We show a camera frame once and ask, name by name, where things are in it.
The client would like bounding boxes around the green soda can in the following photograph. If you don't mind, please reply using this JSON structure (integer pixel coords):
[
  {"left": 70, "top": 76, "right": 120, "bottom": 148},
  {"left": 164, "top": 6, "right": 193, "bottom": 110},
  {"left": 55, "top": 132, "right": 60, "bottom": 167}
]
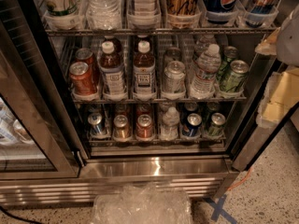
[
  {"left": 220, "top": 60, "right": 249, "bottom": 93},
  {"left": 216, "top": 46, "right": 239, "bottom": 81}
]

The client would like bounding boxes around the stainless fridge base grille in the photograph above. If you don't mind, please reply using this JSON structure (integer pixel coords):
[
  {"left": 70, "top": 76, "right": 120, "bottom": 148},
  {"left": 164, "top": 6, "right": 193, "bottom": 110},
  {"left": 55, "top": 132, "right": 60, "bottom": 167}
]
[{"left": 0, "top": 156, "right": 239, "bottom": 206}]

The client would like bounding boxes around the front green soda can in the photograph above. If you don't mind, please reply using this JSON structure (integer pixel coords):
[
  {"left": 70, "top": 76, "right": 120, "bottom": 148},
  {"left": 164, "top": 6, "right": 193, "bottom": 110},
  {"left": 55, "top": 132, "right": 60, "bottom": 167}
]
[{"left": 220, "top": 60, "right": 249, "bottom": 93}]

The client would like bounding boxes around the blue pepsi can bottom shelf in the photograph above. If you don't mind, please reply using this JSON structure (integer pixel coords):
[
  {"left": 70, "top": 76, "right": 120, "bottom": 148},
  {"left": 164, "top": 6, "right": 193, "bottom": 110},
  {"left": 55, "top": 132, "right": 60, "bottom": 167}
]
[{"left": 182, "top": 113, "right": 202, "bottom": 137}]

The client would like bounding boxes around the rear brown tea bottle left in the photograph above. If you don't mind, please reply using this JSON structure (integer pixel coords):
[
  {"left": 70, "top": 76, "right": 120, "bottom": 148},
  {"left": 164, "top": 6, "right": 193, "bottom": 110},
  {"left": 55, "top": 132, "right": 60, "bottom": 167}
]
[{"left": 104, "top": 35, "right": 122, "bottom": 55}]

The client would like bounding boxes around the small water bottle bottom shelf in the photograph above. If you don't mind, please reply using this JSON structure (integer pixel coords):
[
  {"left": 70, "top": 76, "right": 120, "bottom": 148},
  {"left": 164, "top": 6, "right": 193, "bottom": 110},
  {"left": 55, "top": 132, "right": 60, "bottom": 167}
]
[{"left": 161, "top": 106, "right": 179, "bottom": 140}]

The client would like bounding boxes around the pepsi bottle top shelf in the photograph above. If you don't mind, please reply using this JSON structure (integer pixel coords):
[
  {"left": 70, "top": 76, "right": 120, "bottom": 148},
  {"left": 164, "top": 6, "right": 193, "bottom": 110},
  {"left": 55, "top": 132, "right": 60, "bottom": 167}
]
[{"left": 203, "top": 0, "right": 236, "bottom": 24}]

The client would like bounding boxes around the fridge glass door left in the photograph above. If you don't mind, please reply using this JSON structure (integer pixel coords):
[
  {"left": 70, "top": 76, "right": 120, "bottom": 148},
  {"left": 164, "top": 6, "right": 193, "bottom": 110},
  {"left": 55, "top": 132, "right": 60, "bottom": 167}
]
[{"left": 0, "top": 26, "right": 78, "bottom": 180}]

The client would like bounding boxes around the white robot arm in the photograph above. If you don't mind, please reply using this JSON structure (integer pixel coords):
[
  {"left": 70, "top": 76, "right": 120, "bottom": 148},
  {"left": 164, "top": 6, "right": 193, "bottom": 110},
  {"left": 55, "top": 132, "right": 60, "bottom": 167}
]
[{"left": 255, "top": 6, "right": 299, "bottom": 129}]

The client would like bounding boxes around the blue tape cross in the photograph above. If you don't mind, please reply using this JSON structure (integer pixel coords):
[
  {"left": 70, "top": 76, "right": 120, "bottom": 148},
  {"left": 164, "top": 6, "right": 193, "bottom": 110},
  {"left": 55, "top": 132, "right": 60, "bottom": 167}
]
[{"left": 204, "top": 194, "right": 237, "bottom": 224}]

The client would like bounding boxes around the rear brown tea bottle right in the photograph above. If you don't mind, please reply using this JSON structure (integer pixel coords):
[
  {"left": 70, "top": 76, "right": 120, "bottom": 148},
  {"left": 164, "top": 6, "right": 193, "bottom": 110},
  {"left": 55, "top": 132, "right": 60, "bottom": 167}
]
[{"left": 134, "top": 35, "right": 152, "bottom": 52}]

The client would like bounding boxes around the front red soda can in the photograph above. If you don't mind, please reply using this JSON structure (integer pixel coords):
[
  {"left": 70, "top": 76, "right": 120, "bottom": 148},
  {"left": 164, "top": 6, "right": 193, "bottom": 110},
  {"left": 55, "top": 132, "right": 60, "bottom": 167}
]
[{"left": 69, "top": 62, "right": 97, "bottom": 95}]

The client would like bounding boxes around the clear plastic bag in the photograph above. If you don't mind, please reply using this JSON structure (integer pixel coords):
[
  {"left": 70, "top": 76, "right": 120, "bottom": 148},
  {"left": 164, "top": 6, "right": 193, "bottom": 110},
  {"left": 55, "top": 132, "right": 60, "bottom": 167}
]
[{"left": 91, "top": 184, "right": 193, "bottom": 224}]

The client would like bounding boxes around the rear red soda can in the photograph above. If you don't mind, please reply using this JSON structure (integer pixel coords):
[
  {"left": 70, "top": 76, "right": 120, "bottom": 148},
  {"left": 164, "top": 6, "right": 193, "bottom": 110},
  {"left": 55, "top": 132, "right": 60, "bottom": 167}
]
[{"left": 75, "top": 48, "right": 99, "bottom": 84}]

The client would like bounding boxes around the orange cable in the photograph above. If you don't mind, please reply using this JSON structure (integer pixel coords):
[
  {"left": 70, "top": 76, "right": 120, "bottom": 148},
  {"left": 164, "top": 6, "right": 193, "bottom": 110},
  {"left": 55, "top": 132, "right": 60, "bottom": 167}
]
[{"left": 226, "top": 167, "right": 253, "bottom": 192}]

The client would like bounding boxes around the black cable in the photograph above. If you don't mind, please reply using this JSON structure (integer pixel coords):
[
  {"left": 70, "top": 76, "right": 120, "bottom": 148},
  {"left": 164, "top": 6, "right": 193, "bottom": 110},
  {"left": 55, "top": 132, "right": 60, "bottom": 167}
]
[{"left": 0, "top": 204, "right": 43, "bottom": 224}]

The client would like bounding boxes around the silver soda can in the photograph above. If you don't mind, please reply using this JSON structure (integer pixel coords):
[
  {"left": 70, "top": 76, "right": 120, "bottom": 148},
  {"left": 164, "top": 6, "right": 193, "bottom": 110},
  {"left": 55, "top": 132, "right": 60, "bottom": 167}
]
[
  {"left": 164, "top": 47, "right": 182, "bottom": 66},
  {"left": 163, "top": 61, "right": 186, "bottom": 93}
]

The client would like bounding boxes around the blue energy drink can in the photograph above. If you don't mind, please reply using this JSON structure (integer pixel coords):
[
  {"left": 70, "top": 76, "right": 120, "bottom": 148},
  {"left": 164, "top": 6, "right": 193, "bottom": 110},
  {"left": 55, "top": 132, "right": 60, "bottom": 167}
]
[{"left": 246, "top": 0, "right": 276, "bottom": 28}]

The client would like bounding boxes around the red soda can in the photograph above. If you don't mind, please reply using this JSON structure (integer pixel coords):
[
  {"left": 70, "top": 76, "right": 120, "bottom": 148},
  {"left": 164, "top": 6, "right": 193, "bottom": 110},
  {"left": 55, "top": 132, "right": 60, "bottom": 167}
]
[
  {"left": 75, "top": 48, "right": 99, "bottom": 84},
  {"left": 69, "top": 62, "right": 97, "bottom": 95}
]

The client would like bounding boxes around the blue can bottom shelf left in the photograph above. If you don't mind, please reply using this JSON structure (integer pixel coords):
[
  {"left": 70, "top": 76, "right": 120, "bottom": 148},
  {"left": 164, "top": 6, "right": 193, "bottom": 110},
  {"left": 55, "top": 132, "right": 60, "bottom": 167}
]
[{"left": 88, "top": 112, "right": 107, "bottom": 135}]

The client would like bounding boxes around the front silver soda can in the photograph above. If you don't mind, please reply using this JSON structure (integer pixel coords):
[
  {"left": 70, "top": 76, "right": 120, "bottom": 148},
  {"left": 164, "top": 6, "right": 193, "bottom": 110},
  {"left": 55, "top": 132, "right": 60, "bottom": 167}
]
[{"left": 163, "top": 61, "right": 186, "bottom": 93}]

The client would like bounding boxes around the rear green soda can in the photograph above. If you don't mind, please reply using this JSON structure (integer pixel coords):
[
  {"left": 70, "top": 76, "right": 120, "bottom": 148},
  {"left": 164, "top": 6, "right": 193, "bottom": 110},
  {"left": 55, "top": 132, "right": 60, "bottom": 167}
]
[{"left": 216, "top": 46, "right": 239, "bottom": 81}]

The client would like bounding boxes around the red can bottom shelf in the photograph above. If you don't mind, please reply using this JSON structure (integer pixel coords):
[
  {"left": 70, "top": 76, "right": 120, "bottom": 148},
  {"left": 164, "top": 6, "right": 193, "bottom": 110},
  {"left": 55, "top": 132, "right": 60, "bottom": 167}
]
[{"left": 136, "top": 114, "right": 153, "bottom": 138}]

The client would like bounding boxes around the brown tea bottle white cap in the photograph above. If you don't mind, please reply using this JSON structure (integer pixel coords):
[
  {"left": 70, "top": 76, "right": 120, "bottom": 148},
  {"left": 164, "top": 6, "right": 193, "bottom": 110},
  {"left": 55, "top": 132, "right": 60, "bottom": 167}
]
[{"left": 133, "top": 41, "right": 156, "bottom": 101}]

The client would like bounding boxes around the rear silver soda can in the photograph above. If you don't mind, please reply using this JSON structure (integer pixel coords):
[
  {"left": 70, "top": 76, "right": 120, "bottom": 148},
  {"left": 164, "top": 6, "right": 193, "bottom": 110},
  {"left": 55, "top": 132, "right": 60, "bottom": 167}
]
[{"left": 164, "top": 47, "right": 182, "bottom": 66}]

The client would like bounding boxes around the rear clear water bottle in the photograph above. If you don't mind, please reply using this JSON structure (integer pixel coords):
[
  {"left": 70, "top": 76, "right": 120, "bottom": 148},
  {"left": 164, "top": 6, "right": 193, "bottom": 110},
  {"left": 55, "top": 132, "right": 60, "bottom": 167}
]
[{"left": 192, "top": 35, "right": 217, "bottom": 61}]

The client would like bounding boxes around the green can bottom shelf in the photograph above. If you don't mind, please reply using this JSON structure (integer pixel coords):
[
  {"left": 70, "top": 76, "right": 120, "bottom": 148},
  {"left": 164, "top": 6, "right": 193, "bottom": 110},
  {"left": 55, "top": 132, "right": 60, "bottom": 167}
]
[{"left": 206, "top": 113, "right": 226, "bottom": 137}]

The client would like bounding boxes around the large clear water bottle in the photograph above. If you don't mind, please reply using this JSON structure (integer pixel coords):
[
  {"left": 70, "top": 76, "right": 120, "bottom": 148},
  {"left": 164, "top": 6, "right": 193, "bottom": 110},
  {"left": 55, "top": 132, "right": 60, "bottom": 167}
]
[{"left": 86, "top": 0, "right": 121, "bottom": 30}]

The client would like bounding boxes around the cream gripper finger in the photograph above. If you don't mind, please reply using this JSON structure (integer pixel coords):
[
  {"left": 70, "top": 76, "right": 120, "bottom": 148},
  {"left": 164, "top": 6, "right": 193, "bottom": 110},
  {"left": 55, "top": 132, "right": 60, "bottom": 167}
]
[
  {"left": 255, "top": 28, "right": 280, "bottom": 55},
  {"left": 256, "top": 67, "right": 299, "bottom": 128}
]

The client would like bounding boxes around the gold can bottom shelf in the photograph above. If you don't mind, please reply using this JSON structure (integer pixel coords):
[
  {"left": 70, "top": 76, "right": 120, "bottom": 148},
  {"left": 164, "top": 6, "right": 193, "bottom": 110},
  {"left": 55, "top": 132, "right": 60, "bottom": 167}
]
[{"left": 113, "top": 115, "right": 130, "bottom": 139}]

